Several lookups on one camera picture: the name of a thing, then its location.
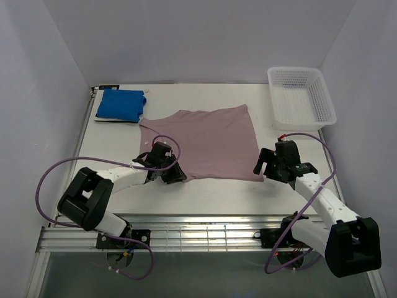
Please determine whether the pink garment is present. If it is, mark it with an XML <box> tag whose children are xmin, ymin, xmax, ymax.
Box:
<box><xmin>139</xmin><ymin>105</ymin><xmax>263</xmax><ymax>182</ymax></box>

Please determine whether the blue tank top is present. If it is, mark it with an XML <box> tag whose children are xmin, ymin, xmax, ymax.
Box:
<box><xmin>96</xmin><ymin>89</ymin><xmax>146</xmax><ymax>122</ymax></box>

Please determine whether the black white striped tank top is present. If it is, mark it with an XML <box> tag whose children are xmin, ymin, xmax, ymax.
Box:
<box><xmin>94</xmin><ymin>115</ymin><xmax>138</xmax><ymax>124</ymax></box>

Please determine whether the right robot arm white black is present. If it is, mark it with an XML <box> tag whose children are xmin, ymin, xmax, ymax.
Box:
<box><xmin>253</xmin><ymin>140</ymin><xmax>381</xmax><ymax>278</ymax></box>

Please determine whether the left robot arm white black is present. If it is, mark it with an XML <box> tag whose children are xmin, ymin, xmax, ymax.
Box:
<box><xmin>57</xmin><ymin>142</ymin><xmax>187</xmax><ymax>248</ymax></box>

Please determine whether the white plastic basket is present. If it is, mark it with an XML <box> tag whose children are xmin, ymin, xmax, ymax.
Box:
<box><xmin>267</xmin><ymin>66</ymin><xmax>337</xmax><ymax>132</ymax></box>

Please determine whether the blue label sticker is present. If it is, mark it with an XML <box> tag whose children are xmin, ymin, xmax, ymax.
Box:
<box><xmin>98</xmin><ymin>84</ymin><xmax>120</xmax><ymax>90</ymax></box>

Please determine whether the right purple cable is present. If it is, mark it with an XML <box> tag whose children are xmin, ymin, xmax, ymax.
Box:
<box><xmin>264</xmin><ymin>132</ymin><xmax>338</xmax><ymax>275</ymax></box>

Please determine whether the purple cable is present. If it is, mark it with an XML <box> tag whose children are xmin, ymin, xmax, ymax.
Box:
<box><xmin>264</xmin><ymin>132</ymin><xmax>338</xmax><ymax>275</ymax></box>
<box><xmin>35</xmin><ymin>133</ymin><xmax>181</xmax><ymax>281</ymax></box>

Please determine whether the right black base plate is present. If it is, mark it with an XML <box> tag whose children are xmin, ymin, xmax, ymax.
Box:
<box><xmin>253</xmin><ymin>228</ymin><xmax>309</xmax><ymax>248</ymax></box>

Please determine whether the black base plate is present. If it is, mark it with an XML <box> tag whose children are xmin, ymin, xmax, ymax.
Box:
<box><xmin>95</xmin><ymin>228</ymin><xmax>151</xmax><ymax>250</ymax></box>
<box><xmin>253</xmin><ymin>228</ymin><xmax>309</xmax><ymax>248</ymax></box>

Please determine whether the aluminium rail frame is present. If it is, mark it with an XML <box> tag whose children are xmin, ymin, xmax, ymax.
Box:
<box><xmin>35</xmin><ymin>86</ymin><xmax>372</xmax><ymax>254</ymax></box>

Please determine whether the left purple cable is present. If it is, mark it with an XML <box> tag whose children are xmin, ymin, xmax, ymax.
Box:
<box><xmin>35</xmin><ymin>133</ymin><xmax>181</xmax><ymax>281</ymax></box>

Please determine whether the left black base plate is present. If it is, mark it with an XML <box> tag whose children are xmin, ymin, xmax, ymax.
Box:
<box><xmin>95</xmin><ymin>228</ymin><xmax>151</xmax><ymax>250</ymax></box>

